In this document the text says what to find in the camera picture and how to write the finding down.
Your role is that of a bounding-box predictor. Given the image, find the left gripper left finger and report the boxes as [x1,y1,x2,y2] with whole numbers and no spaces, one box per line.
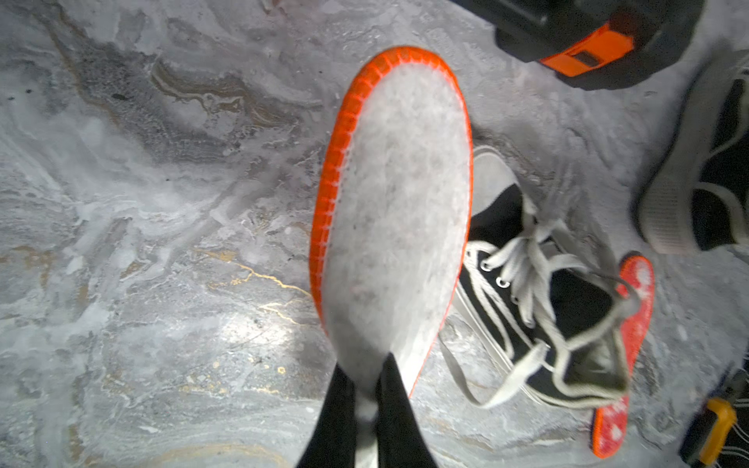
[296,365,357,468]

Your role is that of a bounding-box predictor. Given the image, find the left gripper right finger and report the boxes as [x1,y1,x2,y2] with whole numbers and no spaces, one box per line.
[376,353,438,468]

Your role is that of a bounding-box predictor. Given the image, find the black white sneaker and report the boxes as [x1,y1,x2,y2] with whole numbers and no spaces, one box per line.
[454,145,640,409]
[637,50,748,255]

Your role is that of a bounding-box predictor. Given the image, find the white insole orange edge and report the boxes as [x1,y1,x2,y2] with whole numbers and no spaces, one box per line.
[309,46,473,396]

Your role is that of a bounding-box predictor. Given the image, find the red patterned insole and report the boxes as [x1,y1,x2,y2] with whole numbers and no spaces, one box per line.
[590,252,655,459]

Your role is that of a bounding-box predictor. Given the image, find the black plastic tool case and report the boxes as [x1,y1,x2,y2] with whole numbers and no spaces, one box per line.
[460,0,704,91]

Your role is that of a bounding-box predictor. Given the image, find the yellow handled pliers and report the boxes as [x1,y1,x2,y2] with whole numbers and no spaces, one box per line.
[679,369,748,467]

